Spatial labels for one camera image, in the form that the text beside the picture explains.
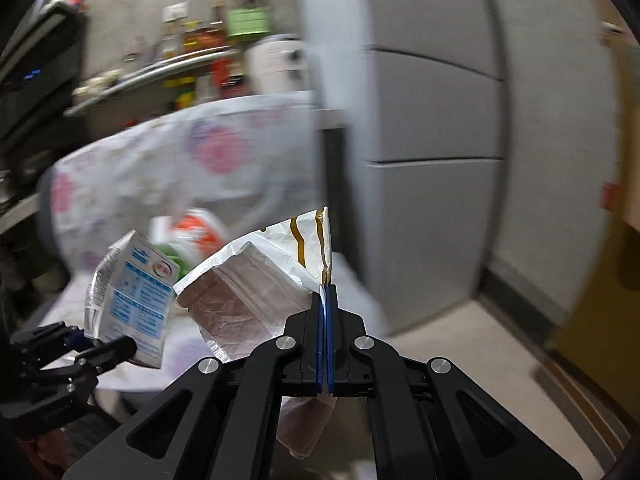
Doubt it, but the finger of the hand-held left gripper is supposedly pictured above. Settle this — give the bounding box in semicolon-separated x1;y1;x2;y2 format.
75;335;139;374
10;322;96;358

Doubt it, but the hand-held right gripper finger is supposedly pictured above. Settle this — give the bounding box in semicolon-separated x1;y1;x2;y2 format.
326;284;583;480
62;285;326;480

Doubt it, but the blue white carton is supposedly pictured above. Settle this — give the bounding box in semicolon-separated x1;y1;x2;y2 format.
83;230;182;370

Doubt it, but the clear foil snack bag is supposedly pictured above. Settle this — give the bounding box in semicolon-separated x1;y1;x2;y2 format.
174;207;337;461

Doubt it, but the orange white plastic bag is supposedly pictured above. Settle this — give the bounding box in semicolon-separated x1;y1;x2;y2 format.
150;208;232;272

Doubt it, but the floral printed cloth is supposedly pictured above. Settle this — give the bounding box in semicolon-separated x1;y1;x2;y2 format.
37;91;391;411

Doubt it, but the grey refrigerator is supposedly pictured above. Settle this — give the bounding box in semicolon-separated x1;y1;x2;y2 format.
300;0;623;338

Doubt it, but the black range hood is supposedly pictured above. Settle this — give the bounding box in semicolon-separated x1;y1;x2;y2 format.
0;2;87;147

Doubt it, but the white rice cooker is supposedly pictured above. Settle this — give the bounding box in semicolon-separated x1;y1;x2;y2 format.
245;34;309;99

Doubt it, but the green plastic basket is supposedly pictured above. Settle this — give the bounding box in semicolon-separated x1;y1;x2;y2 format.
226;5;271;37

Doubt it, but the metal wall shelf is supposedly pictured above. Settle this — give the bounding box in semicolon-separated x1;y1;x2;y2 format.
65;47;241;117

